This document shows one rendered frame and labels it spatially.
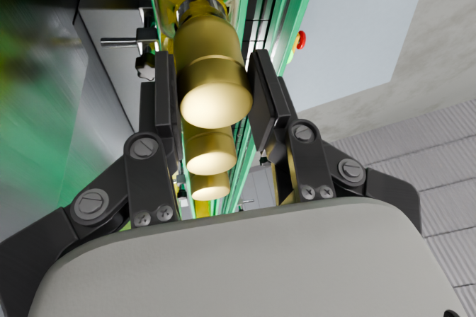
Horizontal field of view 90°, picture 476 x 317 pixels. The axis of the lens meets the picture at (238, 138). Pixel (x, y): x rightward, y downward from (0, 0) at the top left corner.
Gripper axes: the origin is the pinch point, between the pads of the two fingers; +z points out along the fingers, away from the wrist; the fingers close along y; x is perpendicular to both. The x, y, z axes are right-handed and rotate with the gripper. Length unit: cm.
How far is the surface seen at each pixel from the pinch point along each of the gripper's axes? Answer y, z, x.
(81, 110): -14.9, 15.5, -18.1
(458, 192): 275, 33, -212
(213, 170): 0.0, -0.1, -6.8
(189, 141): -1.4, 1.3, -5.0
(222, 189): 0.8, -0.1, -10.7
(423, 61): 211, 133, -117
